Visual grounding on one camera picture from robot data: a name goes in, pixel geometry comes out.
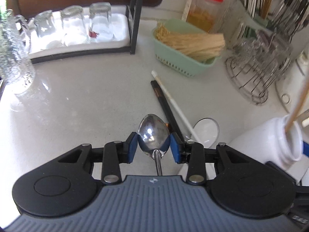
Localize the white chopstick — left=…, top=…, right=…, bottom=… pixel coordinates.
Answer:
left=151, top=70, right=202, bottom=142

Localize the black chopstick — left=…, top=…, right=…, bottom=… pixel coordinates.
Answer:
left=150, top=80, right=187, bottom=141

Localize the bundle of thin wooden sticks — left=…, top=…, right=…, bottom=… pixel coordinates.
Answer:
left=156, top=23, right=226, bottom=62

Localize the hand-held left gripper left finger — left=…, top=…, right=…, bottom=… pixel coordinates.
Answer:
left=43, top=132, right=138, bottom=184

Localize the white drip tray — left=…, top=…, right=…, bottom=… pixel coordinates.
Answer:
left=28, top=7, right=132, bottom=60

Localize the white mug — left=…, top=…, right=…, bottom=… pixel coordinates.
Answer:
left=228, top=115, right=305, bottom=186

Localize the wooden chopstick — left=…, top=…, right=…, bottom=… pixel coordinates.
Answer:
left=284, top=74, right=309, bottom=133

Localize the textured glass mug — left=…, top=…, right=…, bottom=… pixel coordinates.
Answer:
left=0, top=9, right=36, bottom=95

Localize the clear stemmed glass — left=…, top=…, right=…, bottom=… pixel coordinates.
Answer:
left=229, top=22, right=256, bottom=54

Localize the plastic jar red lid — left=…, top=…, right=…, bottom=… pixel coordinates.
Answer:
left=182, top=0, right=225, bottom=33

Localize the purple cup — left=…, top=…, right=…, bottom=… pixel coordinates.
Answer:
left=253, top=30, right=273, bottom=46

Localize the clear glass tumbler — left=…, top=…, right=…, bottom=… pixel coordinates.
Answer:
left=60, top=5, right=87, bottom=45
left=89, top=2, right=114, bottom=40
left=33, top=10, right=56, bottom=39

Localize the white ceramic spoon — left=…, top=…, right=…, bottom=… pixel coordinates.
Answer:
left=192, top=117, right=220, bottom=149

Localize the tall clear glass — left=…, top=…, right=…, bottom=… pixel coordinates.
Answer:
left=215, top=5, right=242, bottom=44

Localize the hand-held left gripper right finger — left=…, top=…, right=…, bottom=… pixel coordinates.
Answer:
left=170, top=132, right=262, bottom=185

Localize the green plastic basket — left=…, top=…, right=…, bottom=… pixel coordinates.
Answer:
left=152, top=18, right=222, bottom=78

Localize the black metal dish rack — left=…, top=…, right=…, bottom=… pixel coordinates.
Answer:
left=29, top=0, right=145, bottom=64

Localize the steel wire glass rack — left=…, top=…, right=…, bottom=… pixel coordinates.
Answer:
left=224, top=29, right=294, bottom=105

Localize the green utensil caddy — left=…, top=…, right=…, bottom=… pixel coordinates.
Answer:
left=238, top=0, right=278, bottom=29

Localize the large steel spoon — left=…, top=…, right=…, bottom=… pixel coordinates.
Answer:
left=138, top=113, right=171, bottom=176

